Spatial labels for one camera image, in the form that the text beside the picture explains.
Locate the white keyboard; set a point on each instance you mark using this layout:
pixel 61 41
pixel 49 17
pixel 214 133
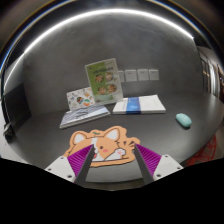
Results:
pixel 83 115

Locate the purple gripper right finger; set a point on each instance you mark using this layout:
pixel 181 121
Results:
pixel 154 166

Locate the orange corgi mouse pad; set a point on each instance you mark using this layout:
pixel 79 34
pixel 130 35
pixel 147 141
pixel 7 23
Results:
pixel 112 146

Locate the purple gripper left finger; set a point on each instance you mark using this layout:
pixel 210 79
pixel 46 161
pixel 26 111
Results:
pixel 75 167

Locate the white patterned card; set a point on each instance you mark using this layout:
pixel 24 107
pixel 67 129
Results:
pixel 80 98

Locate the white book with blue band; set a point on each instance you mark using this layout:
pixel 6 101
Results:
pixel 139 105

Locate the green menu display stand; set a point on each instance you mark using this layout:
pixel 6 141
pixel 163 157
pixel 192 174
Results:
pixel 104 81

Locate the teal computer mouse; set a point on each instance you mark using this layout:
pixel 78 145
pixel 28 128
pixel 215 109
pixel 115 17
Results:
pixel 184 120

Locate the black device at table edge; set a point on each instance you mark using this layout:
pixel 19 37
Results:
pixel 8 132

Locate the red wire stool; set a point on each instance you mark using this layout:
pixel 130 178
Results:
pixel 205 154

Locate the white wall socket plate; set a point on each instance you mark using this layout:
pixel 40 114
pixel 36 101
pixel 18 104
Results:
pixel 121 76
pixel 143 74
pixel 154 74
pixel 130 75

